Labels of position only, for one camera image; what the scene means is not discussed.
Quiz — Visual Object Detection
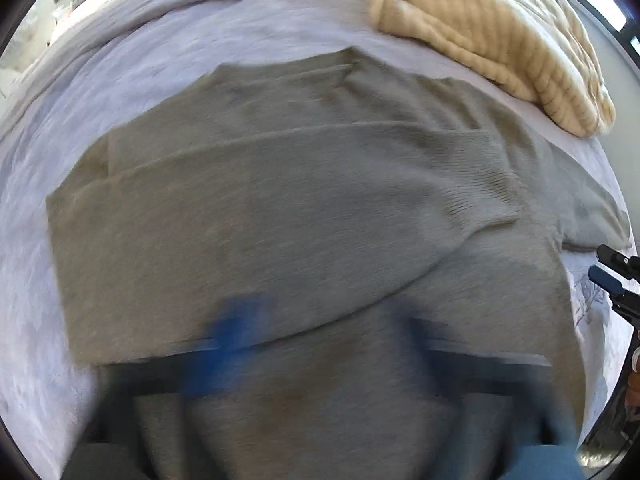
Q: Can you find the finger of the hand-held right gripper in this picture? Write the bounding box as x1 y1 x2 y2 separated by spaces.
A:
597 244 640 275
588 266 640 328

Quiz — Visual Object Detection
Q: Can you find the cream striped fleece blanket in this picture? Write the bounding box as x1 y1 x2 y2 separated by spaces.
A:
367 0 617 137

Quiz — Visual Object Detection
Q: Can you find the grey knit sweater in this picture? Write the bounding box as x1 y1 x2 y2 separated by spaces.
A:
46 46 632 480

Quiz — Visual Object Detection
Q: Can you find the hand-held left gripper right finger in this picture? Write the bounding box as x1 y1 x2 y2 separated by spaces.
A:
395 300 587 480

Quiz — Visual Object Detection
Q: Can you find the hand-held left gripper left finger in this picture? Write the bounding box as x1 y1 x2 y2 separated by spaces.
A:
65 294 275 480

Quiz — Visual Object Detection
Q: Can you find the lavender plush bed blanket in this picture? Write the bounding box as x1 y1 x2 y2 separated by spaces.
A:
0 0 636 476

